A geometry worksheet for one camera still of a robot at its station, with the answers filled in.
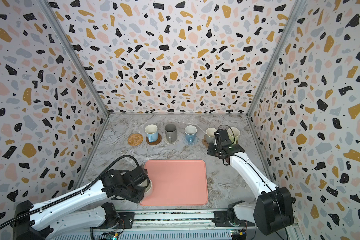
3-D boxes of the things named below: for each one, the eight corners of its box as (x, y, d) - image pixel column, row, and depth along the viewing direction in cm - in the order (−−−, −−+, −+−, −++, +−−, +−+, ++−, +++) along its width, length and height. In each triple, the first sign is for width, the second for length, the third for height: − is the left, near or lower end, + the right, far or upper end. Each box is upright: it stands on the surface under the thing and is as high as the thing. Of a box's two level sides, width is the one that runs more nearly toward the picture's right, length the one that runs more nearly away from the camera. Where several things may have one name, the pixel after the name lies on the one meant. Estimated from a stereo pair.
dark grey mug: (165, 147, 104) (163, 137, 95) (167, 134, 111) (165, 123, 102) (176, 147, 104) (175, 137, 95) (177, 134, 111) (176, 123, 102)
